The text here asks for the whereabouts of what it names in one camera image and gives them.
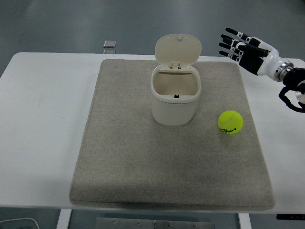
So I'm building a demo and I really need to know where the white and black hand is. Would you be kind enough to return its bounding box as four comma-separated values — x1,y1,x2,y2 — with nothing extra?
218,27,293,82

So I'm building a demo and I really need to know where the yellow-green tennis ball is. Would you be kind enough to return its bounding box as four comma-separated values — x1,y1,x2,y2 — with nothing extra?
217,109,244,136

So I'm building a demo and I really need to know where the cream lidded bin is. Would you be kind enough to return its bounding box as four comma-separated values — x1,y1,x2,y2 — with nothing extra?
150,34,202,126

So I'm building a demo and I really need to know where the beige fabric mat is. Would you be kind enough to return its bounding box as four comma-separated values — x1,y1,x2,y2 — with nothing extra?
69,59,276,212

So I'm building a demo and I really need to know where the black table control panel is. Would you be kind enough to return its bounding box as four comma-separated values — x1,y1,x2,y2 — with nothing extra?
276,214,305,220

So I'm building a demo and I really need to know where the silver floor socket plate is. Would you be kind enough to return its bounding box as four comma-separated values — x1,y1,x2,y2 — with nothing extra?
103,40,117,54

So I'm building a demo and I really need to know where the white table leg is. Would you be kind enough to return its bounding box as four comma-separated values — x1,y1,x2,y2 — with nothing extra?
238,213,250,229
56,208,72,229

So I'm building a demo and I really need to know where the grey metal plate with screws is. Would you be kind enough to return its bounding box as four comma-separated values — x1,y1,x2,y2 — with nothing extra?
95,217,215,229

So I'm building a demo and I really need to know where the white cable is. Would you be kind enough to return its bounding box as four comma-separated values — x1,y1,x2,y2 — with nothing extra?
0,217,40,229

